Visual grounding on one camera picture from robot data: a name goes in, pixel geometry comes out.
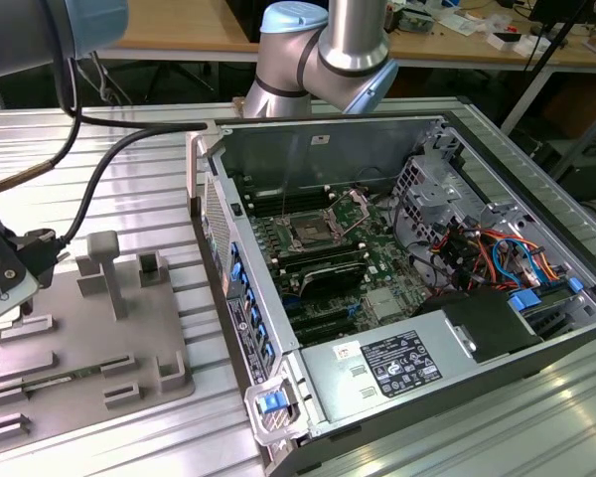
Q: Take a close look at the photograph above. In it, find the black RAM slot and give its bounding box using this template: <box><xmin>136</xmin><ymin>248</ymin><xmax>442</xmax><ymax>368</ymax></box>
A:
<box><xmin>245</xmin><ymin>186</ymin><xmax>329</xmax><ymax>211</ymax></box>
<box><xmin>277</xmin><ymin>239</ymin><xmax>363</xmax><ymax>263</ymax></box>

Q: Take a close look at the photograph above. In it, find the CPU socket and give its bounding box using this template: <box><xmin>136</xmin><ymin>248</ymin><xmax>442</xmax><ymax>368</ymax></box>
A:
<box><xmin>285</xmin><ymin>211</ymin><xmax>342</xmax><ymax>252</ymax></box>

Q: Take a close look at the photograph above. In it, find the grey parts rack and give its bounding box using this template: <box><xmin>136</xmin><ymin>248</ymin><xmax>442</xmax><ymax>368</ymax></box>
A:
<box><xmin>0</xmin><ymin>231</ymin><xmax>198</xmax><ymax>446</ymax></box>

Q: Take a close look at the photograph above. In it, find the green RAM stick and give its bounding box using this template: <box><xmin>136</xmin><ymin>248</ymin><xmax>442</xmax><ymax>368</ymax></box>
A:
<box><xmin>23</xmin><ymin>365</ymin><xmax>103</xmax><ymax>394</ymax></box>

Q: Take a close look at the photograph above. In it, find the wooden desk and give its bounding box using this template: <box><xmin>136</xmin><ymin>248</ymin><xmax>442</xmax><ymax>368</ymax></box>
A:
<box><xmin>93</xmin><ymin>0</ymin><xmax>596</xmax><ymax>74</ymax></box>

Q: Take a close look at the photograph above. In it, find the thin locking lever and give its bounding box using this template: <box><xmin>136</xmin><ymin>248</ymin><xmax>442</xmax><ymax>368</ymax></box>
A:
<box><xmin>280</xmin><ymin>143</ymin><xmax>295</xmax><ymax>219</ymax></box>

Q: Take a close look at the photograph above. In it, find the blue case latch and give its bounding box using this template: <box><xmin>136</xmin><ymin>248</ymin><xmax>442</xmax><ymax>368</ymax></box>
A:
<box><xmin>256</xmin><ymin>393</ymin><xmax>285</xmax><ymax>414</ymax></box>

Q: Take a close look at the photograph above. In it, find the black graphics card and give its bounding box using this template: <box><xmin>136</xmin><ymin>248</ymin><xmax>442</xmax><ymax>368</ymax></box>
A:
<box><xmin>297</xmin><ymin>261</ymin><xmax>368</xmax><ymax>300</ymax></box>

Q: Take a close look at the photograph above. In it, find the metal socket cover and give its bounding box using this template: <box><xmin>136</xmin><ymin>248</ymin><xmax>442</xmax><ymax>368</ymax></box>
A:
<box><xmin>327</xmin><ymin>187</ymin><xmax>376</xmax><ymax>236</ymax></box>

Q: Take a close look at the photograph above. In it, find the grey power supply unit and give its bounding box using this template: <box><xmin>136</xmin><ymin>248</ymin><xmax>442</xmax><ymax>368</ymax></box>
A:
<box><xmin>297</xmin><ymin>317</ymin><xmax>478</xmax><ymax>423</ymax></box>

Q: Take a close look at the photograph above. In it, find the silver chipset heatsink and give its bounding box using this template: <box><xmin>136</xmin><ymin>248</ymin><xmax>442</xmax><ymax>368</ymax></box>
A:
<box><xmin>366</xmin><ymin>286</ymin><xmax>404</xmax><ymax>320</ymax></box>

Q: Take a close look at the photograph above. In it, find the green motherboard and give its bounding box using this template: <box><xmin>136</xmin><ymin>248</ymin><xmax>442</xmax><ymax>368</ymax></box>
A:
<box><xmin>247</xmin><ymin>186</ymin><xmax>446</xmax><ymax>349</ymax></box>

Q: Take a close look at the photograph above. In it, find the perforated metal drive cage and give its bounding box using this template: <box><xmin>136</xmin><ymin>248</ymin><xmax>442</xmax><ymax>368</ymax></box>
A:
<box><xmin>390</xmin><ymin>154</ymin><xmax>478</xmax><ymax>235</ymax></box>

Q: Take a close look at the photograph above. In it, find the open black PC case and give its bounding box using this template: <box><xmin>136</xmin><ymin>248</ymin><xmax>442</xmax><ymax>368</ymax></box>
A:
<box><xmin>186</xmin><ymin>96</ymin><xmax>596</xmax><ymax>477</ymax></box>

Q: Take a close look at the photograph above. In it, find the black drive cover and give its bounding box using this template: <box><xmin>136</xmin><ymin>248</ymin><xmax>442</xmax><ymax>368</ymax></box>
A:
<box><xmin>416</xmin><ymin>290</ymin><xmax>545</xmax><ymax>364</ymax></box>

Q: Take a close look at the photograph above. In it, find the blue disk carrier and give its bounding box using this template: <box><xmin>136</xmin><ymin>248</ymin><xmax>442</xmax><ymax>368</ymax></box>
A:
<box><xmin>508</xmin><ymin>289</ymin><xmax>541</xmax><ymax>315</ymax></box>

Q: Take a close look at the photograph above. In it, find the white box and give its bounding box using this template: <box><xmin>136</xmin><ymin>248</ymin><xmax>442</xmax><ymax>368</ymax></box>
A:
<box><xmin>486</xmin><ymin>30</ymin><xmax>552</xmax><ymax>55</ymax></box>

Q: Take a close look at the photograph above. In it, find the black stand pole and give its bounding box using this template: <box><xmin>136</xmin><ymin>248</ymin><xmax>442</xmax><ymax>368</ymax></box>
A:
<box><xmin>521</xmin><ymin>0</ymin><xmax>595</xmax><ymax>74</ymax></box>

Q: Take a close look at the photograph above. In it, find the black computer tower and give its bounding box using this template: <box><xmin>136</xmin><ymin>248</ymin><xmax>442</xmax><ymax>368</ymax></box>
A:
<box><xmin>548</xmin><ymin>141</ymin><xmax>596</xmax><ymax>203</ymax></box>

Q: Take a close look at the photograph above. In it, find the grey case handle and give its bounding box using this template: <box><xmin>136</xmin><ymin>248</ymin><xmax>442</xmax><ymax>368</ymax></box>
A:
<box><xmin>186</xmin><ymin>120</ymin><xmax>232</xmax><ymax>198</ymax></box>

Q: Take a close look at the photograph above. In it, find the orange red wire bundle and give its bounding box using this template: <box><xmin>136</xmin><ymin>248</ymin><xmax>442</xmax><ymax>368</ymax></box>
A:
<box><xmin>429</xmin><ymin>223</ymin><xmax>572</xmax><ymax>294</ymax></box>

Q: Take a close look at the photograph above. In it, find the blue wire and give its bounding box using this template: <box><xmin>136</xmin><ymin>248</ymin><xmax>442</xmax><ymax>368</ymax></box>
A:
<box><xmin>491</xmin><ymin>238</ymin><xmax>560</xmax><ymax>287</ymax></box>

